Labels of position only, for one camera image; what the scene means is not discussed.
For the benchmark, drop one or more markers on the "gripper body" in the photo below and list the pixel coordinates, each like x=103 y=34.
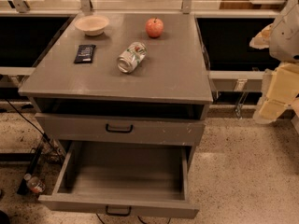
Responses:
x=286 y=39

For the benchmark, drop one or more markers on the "grey drawer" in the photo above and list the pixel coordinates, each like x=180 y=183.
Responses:
x=122 y=180
x=121 y=129

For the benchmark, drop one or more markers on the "red apple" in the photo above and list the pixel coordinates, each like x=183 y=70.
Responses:
x=154 y=27

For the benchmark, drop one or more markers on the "dark snack bar packet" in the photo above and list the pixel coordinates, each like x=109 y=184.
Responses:
x=85 y=53

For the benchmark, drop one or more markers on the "grey top drawer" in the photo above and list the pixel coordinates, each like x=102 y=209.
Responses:
x=121 y=129

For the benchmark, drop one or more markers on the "beige paper bowl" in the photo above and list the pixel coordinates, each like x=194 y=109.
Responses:
x=92 y=25

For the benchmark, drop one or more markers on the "black power strip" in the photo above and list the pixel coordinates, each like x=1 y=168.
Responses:
x=22 y=190

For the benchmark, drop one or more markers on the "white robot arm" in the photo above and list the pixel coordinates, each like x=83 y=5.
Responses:
x=281 y=36

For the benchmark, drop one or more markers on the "plastic bottle on floor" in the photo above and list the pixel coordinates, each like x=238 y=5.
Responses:
x=34 y=183

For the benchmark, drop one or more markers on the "silver green soda can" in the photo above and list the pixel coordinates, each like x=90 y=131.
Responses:
x=131 y=58

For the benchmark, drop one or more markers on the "grey drawer cabinet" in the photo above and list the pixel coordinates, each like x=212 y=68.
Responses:
x=170 y=83

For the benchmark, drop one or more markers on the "metal bracket under shelf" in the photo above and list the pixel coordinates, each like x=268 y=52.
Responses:
x=240 y=88

